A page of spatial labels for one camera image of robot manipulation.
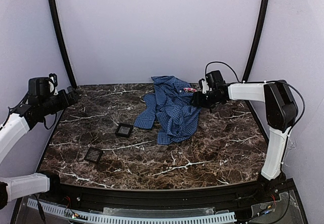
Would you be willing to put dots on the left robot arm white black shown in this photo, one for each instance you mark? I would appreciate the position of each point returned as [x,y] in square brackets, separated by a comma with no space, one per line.
[42,99]

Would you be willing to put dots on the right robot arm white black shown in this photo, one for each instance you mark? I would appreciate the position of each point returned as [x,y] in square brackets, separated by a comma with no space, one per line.
[281,112]

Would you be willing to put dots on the blue checked shirt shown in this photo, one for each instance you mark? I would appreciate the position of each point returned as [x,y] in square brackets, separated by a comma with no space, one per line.
[169,105]

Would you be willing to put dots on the pink pompom brooch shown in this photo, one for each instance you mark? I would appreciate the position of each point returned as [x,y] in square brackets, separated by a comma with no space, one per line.
[191,90]

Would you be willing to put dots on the black square box lid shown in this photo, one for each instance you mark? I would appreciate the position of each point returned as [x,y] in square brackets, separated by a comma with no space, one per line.
[93,155]

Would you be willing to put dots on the right black frame post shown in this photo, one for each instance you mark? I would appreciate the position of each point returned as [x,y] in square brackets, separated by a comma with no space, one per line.
[256,39]

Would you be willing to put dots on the black frame post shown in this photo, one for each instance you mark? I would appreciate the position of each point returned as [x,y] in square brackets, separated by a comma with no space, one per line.
[61,42]
[256,39]

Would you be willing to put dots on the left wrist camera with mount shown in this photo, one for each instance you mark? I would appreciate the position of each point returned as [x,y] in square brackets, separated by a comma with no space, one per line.
[53,83]

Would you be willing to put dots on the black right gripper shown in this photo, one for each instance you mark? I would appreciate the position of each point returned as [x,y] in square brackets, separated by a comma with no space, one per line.
[199,100]

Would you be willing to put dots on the white slotted cable duct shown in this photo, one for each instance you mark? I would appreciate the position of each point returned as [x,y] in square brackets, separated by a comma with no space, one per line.
[118,215]

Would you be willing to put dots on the left black frame post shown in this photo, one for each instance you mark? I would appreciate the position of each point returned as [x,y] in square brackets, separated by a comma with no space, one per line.
[61,42]

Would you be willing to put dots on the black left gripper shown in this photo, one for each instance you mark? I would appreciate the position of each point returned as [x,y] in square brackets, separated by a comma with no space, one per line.
[67,97]

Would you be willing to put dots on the black square box base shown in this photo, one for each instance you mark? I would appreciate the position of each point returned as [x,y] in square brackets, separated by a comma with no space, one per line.
[124,130]

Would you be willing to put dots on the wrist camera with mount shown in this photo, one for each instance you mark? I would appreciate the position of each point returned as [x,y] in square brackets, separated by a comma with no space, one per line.
[53,83]
[204,86]

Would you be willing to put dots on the black front aluminium rail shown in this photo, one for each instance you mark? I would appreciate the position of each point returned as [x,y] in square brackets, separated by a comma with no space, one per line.
[237,196]

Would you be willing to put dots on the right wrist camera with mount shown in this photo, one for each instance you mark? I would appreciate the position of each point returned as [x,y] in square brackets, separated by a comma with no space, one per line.
[204,86]

